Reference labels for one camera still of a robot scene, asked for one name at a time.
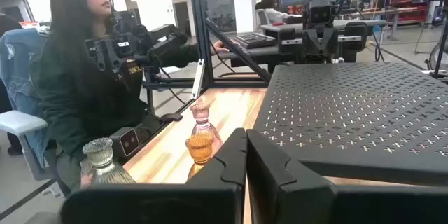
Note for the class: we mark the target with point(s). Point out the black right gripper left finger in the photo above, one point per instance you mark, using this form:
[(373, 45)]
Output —
[(157, 203)]

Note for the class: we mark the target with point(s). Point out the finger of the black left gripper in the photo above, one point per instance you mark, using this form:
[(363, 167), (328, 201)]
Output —
[(330, 47), (309, 47)]

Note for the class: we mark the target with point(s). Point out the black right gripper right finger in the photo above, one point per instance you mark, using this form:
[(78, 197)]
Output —
[(315, 203)]

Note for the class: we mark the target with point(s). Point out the clear ribbed glass candle holder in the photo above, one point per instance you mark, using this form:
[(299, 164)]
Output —
[(105, 171)]

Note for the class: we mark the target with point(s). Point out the pink ribbed glass candle holder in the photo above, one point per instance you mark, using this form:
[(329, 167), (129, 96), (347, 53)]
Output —
[(203, 124)]

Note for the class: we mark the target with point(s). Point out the grey desk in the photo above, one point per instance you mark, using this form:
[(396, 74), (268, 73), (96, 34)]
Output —
[(280, 27)]

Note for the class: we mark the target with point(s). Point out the person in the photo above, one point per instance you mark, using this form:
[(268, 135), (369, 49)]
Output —
[(87, 105), (271, 12)]

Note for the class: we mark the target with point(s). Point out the black keyboard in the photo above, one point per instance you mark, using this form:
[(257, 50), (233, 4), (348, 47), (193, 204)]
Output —
[(255, 40)]

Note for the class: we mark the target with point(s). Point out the black perforated metal shelf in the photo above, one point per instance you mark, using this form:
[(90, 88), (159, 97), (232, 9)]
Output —
[(350, 112)]

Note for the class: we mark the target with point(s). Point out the round floor fan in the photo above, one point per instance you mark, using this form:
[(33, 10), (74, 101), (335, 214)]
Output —
[(435, 57)]

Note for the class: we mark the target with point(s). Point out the black stand foot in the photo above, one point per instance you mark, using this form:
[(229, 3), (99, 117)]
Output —
[(171, 117)]

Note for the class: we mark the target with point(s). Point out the person's hand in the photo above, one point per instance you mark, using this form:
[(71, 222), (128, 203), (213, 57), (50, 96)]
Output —
[(220, 47)]

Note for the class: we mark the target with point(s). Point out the silver aluminium profile strip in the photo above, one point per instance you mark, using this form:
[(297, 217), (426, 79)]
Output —
[(198, 78)]

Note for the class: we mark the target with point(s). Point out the grey office chair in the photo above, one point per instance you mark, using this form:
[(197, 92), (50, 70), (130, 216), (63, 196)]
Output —
[(21, 122)]

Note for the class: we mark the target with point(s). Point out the blue denim jacket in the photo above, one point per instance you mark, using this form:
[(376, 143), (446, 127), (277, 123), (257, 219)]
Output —
[(21, 63)]

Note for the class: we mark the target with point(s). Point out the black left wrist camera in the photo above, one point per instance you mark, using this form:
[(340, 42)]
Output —
[(320, 13)]

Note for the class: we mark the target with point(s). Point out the black table-edge camera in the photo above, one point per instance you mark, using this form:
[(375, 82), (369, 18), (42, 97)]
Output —
[(126, 141)]

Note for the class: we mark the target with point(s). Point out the black aluminium table frame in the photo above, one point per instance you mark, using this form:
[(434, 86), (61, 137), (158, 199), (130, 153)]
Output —
[(201, 24)]

